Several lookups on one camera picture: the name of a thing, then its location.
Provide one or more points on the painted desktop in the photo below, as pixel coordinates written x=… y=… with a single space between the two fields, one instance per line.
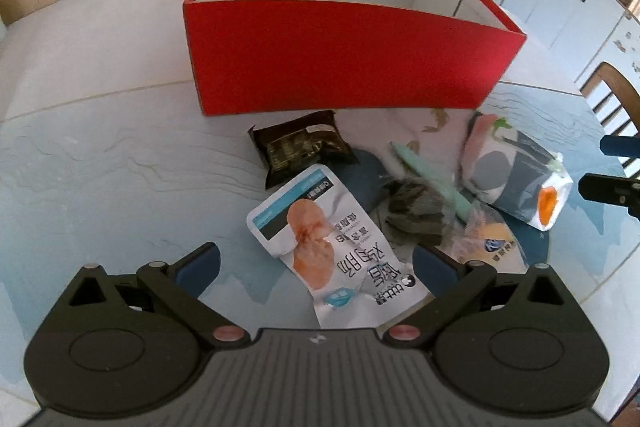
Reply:
x=100 y=157

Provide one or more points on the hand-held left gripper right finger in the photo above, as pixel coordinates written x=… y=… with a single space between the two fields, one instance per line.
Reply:
x=432 y=269

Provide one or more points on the clear bag of dark snack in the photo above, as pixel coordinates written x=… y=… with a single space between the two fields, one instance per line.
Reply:
x=415 y=207

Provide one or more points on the dark brown snack packet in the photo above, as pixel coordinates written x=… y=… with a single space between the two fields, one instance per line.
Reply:
x=300 y=144

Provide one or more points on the teal pen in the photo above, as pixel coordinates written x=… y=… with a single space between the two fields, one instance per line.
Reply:
x=417 y=164

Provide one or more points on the red cardboard box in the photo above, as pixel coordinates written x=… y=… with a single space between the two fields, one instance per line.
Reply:
x=325 y=57

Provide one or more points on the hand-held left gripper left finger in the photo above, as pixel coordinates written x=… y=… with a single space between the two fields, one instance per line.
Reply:
x=197 y=269

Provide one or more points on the white chicken snack packet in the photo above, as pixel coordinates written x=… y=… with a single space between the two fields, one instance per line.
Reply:
x=310 y=227

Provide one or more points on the clear packet with blue logo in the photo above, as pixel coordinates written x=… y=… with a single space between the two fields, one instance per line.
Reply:
x=492 y=244

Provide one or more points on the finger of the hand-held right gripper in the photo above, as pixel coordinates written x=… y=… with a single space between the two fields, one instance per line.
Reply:
x=610 y=189
x=622 y=145

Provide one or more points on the patterned tissue pack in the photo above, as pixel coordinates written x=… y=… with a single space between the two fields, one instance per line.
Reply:
x=505 y=172

